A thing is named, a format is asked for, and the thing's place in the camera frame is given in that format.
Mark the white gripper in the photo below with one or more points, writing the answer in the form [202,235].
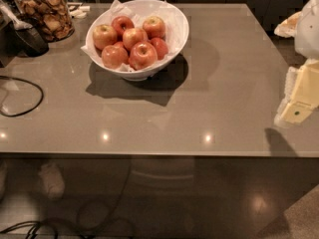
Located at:
[308,34]

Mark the red apple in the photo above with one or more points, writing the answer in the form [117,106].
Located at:
[160,46]
[154,27]
[143,54]
[121,24]
[133,36]
[114,56]

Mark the small red apple hidden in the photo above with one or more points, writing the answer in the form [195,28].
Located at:
[119,44]

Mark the yellow-red apple far left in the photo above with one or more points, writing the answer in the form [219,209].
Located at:
[104,35]

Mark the white small items behind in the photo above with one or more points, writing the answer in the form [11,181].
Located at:
[79,11]

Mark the glass jar of chips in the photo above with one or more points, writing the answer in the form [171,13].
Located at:
[51,17]

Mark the black round appliance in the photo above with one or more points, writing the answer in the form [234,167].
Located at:
[29,41]

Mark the white sock foot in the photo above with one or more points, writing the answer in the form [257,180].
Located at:
[52,180]

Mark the silver spoon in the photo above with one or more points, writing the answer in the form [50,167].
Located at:
[18,24]

